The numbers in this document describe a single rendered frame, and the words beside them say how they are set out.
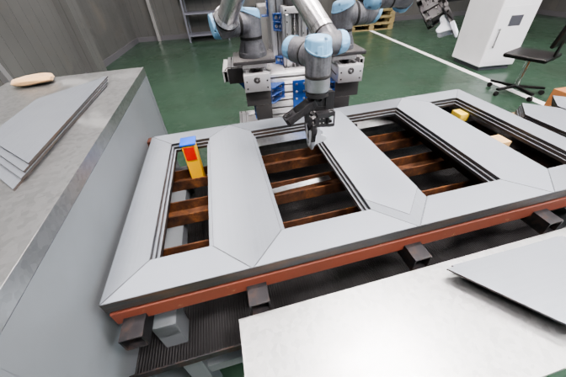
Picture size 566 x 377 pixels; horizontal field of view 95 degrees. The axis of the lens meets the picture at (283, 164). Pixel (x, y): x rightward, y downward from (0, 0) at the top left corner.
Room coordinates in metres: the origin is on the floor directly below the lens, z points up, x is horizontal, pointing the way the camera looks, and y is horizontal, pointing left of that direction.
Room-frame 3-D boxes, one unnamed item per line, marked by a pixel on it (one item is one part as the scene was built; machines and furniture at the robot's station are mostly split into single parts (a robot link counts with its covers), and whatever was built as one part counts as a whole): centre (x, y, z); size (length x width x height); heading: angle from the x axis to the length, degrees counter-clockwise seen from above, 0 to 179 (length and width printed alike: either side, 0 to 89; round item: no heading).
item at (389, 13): (7.92, -2.51, 0.45); 1.23 x 0.84 x 0.91; 97
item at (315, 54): (0.77, -0.12, 1.21); 0.09 x 0.08 x 0.11; 28
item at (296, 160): (1.01, -0.23, 0.70); 1.66 x 0.08 x 0.05; 102
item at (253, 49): (1.51, 0.13, 1.09); 0.15 x 0.15 x 0.10
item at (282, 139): (1.34, -0.37, 0.66); 1.30 x 0.20 x 0.03; 102
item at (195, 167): (0.89, 0.37, 0.78); 0.05 x 0.05 x 0.19; 12
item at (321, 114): (0.77, -0.13, 1.05); 0.09 x 0.08 x 0.12; 102
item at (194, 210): (0.82, -0.27, 0.70); 1.66 x 0.08 x 0.05; 102
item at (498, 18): (4.29, -3.33, 0.69); 0.67 x 0.57 x 1.38; 5
